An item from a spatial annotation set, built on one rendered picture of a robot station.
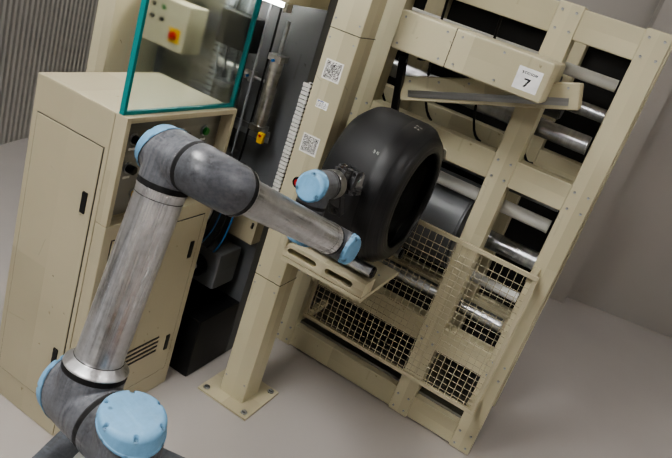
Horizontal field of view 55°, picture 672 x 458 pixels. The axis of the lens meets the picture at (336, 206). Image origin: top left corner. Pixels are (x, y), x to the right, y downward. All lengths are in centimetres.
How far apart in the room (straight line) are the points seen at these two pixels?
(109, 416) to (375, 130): 127
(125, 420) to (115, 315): 22
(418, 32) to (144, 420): 170
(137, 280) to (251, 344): 142
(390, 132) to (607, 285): 361
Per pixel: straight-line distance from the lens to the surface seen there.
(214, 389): 302
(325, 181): 180
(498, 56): 244
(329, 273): 242
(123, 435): 145
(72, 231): 228
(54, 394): 161
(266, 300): 271
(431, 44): 251
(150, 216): 142
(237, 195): 133
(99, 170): 213
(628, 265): 554
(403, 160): 217
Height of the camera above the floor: 189
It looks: 20 degrees down
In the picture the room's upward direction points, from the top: 19 degrees clockwise
